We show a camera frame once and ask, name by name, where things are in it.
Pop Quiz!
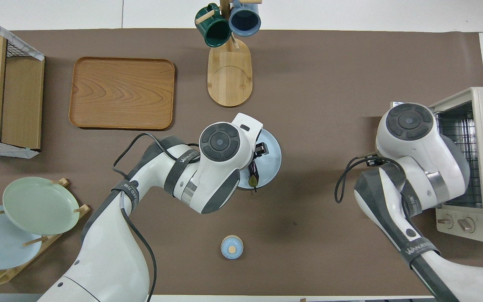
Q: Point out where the light blue serving plate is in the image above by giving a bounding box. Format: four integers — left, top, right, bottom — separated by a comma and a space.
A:
235, 128, 282, 190

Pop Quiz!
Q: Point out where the dark purple eggplant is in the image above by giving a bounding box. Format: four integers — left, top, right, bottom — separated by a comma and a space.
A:
247, 161, 261, 194

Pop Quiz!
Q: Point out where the wooden mug tree stand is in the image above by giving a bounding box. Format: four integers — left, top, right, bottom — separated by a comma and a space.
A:
195, 0, 263, 107

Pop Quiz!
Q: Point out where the large brown table mat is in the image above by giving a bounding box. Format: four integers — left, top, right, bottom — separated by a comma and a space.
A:
0, 29, 483, 296

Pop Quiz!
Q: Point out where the small blue lidded jar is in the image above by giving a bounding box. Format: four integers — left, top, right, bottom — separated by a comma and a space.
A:
220, 235, 244, 260

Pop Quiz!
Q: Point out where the dark green mug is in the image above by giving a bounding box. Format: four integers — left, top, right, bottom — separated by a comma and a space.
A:
195, 3, 232, 48

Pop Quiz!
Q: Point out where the blue mug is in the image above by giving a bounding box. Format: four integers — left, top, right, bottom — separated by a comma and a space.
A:
228, 0, 262, 37

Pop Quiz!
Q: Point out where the rectangular wooden tray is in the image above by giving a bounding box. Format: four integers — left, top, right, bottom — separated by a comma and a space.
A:
69, 57, 176, 130

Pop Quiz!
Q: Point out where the wooden plate rack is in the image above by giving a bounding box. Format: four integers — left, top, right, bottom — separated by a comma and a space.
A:
0, 178, 91, 288

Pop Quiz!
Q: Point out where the pale green plate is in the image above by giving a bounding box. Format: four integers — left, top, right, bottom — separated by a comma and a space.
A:
2, 177, 80, 236

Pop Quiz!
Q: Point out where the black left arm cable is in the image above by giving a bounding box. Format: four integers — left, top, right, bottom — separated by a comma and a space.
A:
113, 133, 192, 302

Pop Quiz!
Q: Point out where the metal oven wire rack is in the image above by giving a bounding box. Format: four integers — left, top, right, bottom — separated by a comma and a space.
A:
434, 102, 483, 209

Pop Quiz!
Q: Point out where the wooden shelf with wire mesh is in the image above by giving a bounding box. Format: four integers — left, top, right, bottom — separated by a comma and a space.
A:
0, 9, 46, 159

